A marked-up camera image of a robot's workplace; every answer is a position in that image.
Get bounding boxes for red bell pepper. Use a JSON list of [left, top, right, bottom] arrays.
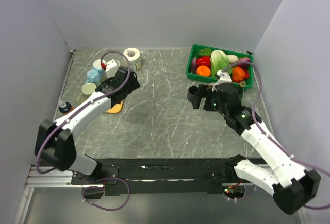
[[196, 56, 211, 69]]

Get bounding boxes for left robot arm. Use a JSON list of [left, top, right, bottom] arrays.
[[35, 66, 140, 184]]

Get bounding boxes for toilet paper roll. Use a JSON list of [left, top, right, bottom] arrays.
[[124, 48, 142, 71]]

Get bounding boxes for light blue faceted mug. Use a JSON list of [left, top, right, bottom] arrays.
[[86, 69, 106, 86]]

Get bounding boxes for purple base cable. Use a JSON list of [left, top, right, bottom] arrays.
[[81, 177, 131, 211]]

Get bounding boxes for green glass bottle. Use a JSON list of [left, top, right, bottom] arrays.
[[238, 81, 246, 100]]

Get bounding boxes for white blue mug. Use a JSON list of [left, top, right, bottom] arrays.
[[92, 59, 103, 71]]

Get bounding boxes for yellow tray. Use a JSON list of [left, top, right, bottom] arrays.
[[105, 66, 129, 113]]

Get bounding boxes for green plastic crate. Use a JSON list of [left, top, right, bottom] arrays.
[[186, 44, 253, 90]]

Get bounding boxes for purple eggplant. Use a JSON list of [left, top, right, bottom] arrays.
[[190, 57, 196, 74]]

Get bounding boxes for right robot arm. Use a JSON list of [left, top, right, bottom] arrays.
[[187, 83, 321, 215]]

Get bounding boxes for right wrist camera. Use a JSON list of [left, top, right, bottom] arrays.
[[211, 70, 232, 92]]

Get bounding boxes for dark blue mug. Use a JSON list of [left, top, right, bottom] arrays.
[[187, 85, 200, 104]]

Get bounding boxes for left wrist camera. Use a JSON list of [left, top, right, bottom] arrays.
[[101, 59, 121, 78]]

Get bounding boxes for orange tomato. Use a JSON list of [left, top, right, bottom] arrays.
[[196, 65, 211, 77]]

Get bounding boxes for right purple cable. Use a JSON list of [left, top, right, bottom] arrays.
[[222, 61, 330, 210]]

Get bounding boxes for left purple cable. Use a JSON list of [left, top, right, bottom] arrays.
[[35, 51, 131, 175]]

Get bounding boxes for green bell pepper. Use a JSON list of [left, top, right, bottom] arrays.
[[196, 48, 212, 58]]

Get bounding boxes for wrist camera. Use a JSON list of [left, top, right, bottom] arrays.
[[211, 70, 232, 92], [101, 59, 121, 78]]

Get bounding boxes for cream beige mug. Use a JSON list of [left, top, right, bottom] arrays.
[[207, 82, 217, 87]]

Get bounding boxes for cabbage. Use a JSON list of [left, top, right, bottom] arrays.
[[210, 50, 230, 78]]

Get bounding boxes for white garlic bulb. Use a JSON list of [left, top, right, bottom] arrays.
[[227, 55, 239, 64]]

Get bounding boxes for orange bottle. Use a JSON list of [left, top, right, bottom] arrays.
[[58, 97, 74, 116]]

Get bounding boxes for light green mug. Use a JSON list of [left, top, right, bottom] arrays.
[[77, 82, 96, 104]]

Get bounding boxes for purple onion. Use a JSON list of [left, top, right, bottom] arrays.
[[237, 57, 251, 68]]

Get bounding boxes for orange pumpkin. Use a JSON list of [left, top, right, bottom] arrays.
[[232, 66, 245, 83]]

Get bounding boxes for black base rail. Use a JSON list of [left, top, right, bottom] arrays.
[[71, 155, 245, 196]]

